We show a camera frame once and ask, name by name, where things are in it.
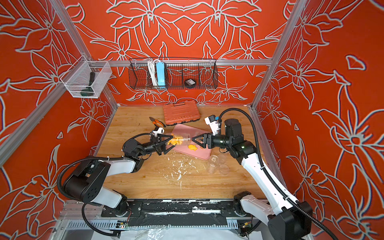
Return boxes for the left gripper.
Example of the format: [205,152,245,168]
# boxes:
[136,136,176,160]

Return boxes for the clear cookie jar front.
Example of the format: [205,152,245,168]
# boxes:
[167,133,191,146]

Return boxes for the clear cookie jar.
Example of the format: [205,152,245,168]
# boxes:
[167,133,191,146]
[206,156,220,174]

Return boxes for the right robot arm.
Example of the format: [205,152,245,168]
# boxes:
[193,115,337,240]

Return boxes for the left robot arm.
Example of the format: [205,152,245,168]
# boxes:
[57,133,173,209]

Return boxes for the yellow fish cookie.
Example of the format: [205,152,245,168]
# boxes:
[188,144,198,151]

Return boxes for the pink plastic tray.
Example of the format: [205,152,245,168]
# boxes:
[172,124,212,160]

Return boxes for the orange tool case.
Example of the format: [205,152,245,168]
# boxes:
[163,101,201,126]

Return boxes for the small black box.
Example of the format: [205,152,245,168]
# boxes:
[184,79,197,89]

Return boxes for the light blue box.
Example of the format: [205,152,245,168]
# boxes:
[156,62,166,88]

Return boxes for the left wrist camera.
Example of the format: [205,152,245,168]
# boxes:
[152,127,164,137]

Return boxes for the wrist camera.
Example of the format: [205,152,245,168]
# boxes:
[152,127,164,137]
[205,115,220,136]

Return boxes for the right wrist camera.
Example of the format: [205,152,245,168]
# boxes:
[205,115,220,136]

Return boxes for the orange handled pliers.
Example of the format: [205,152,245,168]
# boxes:
[149,117,167,128]

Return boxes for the black wire wall basket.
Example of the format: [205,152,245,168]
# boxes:
[128,57,219,90]

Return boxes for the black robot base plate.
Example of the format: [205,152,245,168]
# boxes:
[101,199,257,229]

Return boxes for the white coiled cable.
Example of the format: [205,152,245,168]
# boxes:
[147,59,159,87]

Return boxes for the clear acrylic wall box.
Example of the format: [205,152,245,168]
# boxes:
[60,56,112,99]

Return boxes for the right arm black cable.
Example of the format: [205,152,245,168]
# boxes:
[218,107,340,240]

